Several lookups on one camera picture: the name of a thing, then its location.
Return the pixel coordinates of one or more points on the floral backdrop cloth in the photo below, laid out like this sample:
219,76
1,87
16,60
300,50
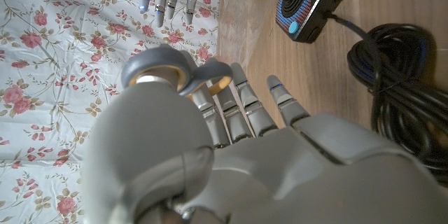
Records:
52,77

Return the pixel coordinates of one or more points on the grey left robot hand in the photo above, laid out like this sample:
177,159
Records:
245,175

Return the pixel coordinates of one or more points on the black joystick controller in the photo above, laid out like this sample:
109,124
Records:
308,7

